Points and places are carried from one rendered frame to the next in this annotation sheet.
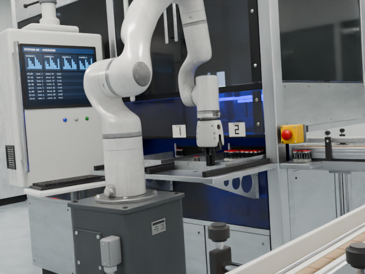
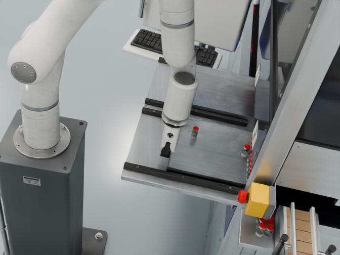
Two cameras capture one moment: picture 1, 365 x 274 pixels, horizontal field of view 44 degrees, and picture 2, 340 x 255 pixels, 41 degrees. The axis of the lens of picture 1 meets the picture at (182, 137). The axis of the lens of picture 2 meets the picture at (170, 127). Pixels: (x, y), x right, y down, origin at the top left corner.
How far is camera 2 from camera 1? 1.63 m
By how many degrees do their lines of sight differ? 59
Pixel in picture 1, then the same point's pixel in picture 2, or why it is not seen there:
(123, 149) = (23, 113)
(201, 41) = (167, 46)
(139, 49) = (32, 47)
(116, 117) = (22, 86)
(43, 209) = not seen: hidden behind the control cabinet
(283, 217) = (228, 245)
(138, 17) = (54, 7)
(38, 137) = not seen: outside the picture
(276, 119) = (257, 171)
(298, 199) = not seen: hidden behind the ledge
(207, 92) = (168, 97)
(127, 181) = (26, 135)
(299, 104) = (328, 174)
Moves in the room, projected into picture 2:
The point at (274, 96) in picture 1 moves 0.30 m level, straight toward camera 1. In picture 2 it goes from (265, 149) to (167, 169)
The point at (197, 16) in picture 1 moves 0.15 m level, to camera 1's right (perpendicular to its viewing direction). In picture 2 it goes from (165, 16) to (200, 49)
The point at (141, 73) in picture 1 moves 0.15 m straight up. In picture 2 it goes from (19, 73) to (14, 25)
